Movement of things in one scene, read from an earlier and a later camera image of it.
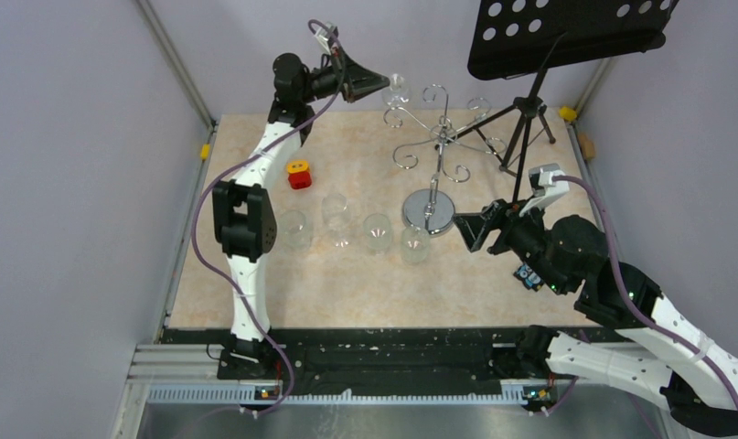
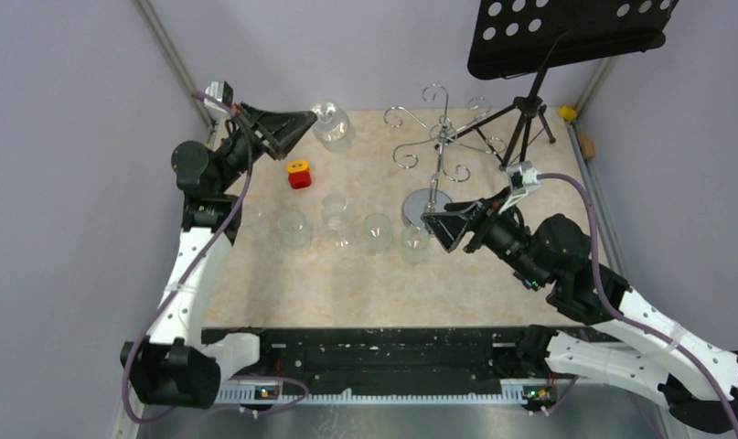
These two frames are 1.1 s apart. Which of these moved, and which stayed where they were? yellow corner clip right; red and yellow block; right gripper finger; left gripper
Moved: left gripper; right gripper finger
Stayed: yellow corner clip right; red and yellow block
